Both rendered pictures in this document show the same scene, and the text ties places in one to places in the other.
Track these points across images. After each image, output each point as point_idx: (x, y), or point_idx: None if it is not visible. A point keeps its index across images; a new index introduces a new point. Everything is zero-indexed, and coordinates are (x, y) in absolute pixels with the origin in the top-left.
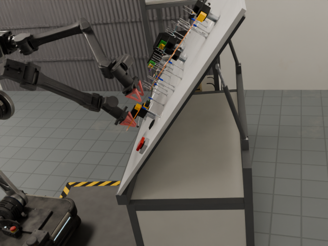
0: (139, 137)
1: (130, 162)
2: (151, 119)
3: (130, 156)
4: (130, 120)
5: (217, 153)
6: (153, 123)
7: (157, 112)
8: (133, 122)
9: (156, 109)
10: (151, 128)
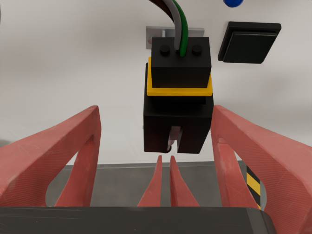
0: (131, 146)
1: None
2: (107, 94)
3: (191, 162)
4: (188, 189)
5: None
6: (268, 26)
7: (148, 23)
8: (175, 169)
9: (44, 70)
10: (288, 36)
